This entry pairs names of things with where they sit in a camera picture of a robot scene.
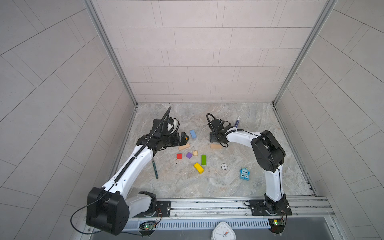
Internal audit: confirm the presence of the circuit board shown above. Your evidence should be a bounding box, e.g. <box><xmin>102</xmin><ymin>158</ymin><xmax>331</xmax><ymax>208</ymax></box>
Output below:
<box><xmin>139</xmin><ymin>221</ymin><xmax>157</xmax><ymax>231</ymax></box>
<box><xmin>268</xmin><ymin>219</ymin><xmax>286</xmax><ymax>234</ymax></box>

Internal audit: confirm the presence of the aluminium corner post left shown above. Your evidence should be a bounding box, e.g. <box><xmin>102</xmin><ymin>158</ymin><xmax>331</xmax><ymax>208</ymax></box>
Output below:
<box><xmin>83</xmin><ymin>0</ymin><xmax>138</xmax><ymax>106</ymax></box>

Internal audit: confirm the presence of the blue robot toy figure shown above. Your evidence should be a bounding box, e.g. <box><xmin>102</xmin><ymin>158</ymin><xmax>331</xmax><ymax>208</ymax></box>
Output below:
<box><xmin>240</xmin><ymin>167</ymin><xmax>250</xmax><ymax>181</ymax></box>

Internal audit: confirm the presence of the yellow wood block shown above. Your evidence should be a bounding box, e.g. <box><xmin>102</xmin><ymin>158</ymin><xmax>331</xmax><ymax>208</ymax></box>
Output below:
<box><xmin>194</xmin><ymin>163</ymin><xmax>204</xmax><ymax>174</ymax></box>

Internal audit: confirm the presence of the blue white marker pen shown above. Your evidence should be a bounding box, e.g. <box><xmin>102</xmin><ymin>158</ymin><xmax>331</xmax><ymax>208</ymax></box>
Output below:
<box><xmin>235</xmin><ymin>117</ymin><xmax>241</xmax><ymax>128</ymax></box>

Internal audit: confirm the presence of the natural wood long block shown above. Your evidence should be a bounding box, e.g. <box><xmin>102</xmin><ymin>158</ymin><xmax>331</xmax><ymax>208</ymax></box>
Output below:
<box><xmin>210</xmin><ymin>144</ymin><xmax>223</xmax><ymax>150</ymax></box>
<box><xmin>178</xmin><ymin>143</ymin><xmax>191</xmax><ymax>151</ymax></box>

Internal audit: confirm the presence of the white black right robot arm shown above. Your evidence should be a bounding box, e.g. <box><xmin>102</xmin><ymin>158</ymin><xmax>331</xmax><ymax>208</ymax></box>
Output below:
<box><xmin>208</xmin><ymin>118</ymin><xmax>292</xmax><ymax>217</ymax></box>

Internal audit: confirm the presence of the left circuit board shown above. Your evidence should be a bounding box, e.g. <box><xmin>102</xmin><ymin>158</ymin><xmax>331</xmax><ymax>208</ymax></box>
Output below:
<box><xmin>139</xmin><ymin>221</ymin><xmax>157</xmax><ymax>231</ymax></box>

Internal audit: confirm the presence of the aluminium corner post right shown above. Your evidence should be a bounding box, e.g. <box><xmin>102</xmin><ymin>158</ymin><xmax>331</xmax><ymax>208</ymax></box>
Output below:
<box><xmin>272</xmin><ymin>0</ymin><xmax>338</xmax><ymax>106</ymax></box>

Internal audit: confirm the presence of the green handled fork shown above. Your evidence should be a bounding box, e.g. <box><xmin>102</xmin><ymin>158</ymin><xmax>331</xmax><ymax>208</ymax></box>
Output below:
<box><xmin>152</xmin><ymin>160</ymin><xmax>159</xmax><ymax>179</ymax></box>

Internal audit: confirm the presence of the white kitchen timer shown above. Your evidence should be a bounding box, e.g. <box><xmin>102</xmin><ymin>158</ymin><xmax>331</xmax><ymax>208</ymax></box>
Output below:
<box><xmin>211</xmin><ymin>222</ymin><xmax>236</xmax><ymax>240</ymax></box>

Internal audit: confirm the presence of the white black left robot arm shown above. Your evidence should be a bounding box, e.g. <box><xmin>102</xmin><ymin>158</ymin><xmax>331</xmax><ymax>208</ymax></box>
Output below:
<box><xmin>86</xmin><ymin>132</ymin><xmax>190</xmax><ymax>236</ymax></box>

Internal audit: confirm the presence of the right circuit board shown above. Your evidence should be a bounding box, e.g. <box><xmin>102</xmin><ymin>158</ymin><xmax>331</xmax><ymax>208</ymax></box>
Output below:
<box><xmin>268</xmin><ymin>219</ymin><xmax>286</xmax><ymax>234</ymax></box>

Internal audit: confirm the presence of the aluminium corner post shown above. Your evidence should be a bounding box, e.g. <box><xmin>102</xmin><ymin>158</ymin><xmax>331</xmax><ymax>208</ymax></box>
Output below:
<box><xmin>272</xmin><ymin>0</ymin><xmax>338</xmax><ymax>106</ymax></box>
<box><xmin>83</xmin><ymin>0</ymin><xmax>138</xmax><ymax>106</ymax></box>

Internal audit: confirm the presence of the green wood block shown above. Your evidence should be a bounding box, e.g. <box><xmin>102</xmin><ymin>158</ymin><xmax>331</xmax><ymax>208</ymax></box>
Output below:
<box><xmin>201</xmin><ymin>155</ymin><xmax>207</xmax><ymax>166</ymax></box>

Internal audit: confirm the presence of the light blue wood block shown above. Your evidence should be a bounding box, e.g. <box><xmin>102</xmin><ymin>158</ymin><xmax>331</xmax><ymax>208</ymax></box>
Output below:
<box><xmin>190</xmin><ymin>130</ymin><xmax>197</xmax><ymax>139</ymax></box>

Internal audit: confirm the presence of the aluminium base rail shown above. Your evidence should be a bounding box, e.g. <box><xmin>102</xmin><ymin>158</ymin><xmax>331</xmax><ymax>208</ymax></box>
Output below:
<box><xmin>157</xmin><ymin>196</ymin><xmax>336</xmax><ymax>220</ymax></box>

